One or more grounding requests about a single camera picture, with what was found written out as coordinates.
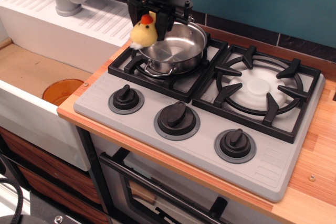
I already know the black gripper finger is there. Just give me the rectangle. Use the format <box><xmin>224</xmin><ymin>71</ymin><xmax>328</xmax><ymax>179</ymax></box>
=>
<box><xmin>155</xmin><ymin>11</ymin><xmax>174</xmax><ymax>41</ymax></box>
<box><xmin>127</xmin><ymin>0</ymin><xmax>144</xmax><ymax>26</ymax></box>

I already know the yellow stuffed duck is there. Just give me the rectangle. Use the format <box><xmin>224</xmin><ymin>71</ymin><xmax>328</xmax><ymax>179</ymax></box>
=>
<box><xmin>130</xmin><ymin>11</ymin><xmax>158</xmax><ymax>50</ymax></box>

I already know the stainless steel pan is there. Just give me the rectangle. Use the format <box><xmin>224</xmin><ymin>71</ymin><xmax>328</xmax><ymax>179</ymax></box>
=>
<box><xmin>139</xmin><ymin>22</ymin><xmax>208</xmax><ymax>78</ymax></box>

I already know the black left stove knob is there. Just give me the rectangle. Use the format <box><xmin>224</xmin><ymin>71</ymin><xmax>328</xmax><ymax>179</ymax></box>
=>
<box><xmin>108</xmin><ymin>84</ymin><xmax>144</xmax><ymax>115</ymax></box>

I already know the black stove knob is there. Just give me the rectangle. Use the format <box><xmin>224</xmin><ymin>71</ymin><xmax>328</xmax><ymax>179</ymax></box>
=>
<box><xmin>108</xmin><ymin>84</ymin><xmax>144</xmax><ymax>115</ymax></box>
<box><xmin>214</xmin><ymin>129</ymin><xmax>257</xmax><ymax>164</ymax></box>
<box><xmin>154</xmin><ymin>101</ymin><xmax>201</xmax><ymax>141</ymax></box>

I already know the black middle stove knob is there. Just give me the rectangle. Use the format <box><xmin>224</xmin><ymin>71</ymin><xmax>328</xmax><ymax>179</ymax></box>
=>
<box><xmin>154</xmin><ymin>101</ymin><xmax>201</xmax><ymax>141</ymax></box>

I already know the grey toy stove top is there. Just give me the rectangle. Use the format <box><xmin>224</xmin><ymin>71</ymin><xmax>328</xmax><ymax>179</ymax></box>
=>
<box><xmin>73</xmin><ymin>23</ymin><xmax>325</xmax><ymax>202</ymax></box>

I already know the black right stove knob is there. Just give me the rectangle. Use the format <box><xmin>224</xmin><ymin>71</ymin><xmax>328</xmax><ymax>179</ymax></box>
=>
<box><xmin>214</xmin><ymin>129</ymin><xmax>257</xmax><ymax>164</ymax></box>

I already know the black left burner grate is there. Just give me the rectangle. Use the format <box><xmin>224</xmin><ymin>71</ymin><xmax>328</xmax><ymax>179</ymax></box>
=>
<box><xmin>108</xmin><ymin>34</ymin><xmax>228</xmax><ymax>103</ymax></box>

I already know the black burner grate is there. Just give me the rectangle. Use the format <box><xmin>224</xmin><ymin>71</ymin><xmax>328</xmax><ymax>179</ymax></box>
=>
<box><xmin>192</xmin><ymin>45</ymin><xmax>322</xmax><ymax>143</ymax></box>
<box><xmin>108</xmin><ymin>34</ymin><xmax>228</xmax><ymax>103</ymax></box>

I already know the white toy sink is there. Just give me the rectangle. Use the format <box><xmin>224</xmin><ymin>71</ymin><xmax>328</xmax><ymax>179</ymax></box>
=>
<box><xmin>1</xmin><ymin>0</ymin><xmax>133</xmax><ymax>171</ymax></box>

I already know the orange plastic plate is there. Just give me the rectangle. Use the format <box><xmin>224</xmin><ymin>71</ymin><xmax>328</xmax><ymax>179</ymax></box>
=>
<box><xmin>42</xmin><ymin>79</ymin><xmax>83</xmax><ymax>106</ymax></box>

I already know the black right burner grate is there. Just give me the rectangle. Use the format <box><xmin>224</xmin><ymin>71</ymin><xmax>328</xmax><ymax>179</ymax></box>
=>
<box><xmin>192</xmin><ymin>45</ymin><xmax>322</xmax><ymax>143</ymax></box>

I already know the wooden drawer front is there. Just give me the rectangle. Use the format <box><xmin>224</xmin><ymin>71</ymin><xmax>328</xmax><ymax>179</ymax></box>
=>
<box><xmin>1</xmin><ymin>128</ymin><xmax>110</xmax><ymax>223</ymax></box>

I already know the oven door with handle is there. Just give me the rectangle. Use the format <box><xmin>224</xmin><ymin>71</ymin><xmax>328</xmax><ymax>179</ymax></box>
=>
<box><xmin>98</xmin><ymin>147</ymin><xmax>237</xmax><ymax>224</ymax></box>

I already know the black braided cable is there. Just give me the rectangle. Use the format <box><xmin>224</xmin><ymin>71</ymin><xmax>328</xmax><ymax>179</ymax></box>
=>
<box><xmin>0</xmin><ymin>178</ymin><xmax>24</xmax><ymax>224</ymax></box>

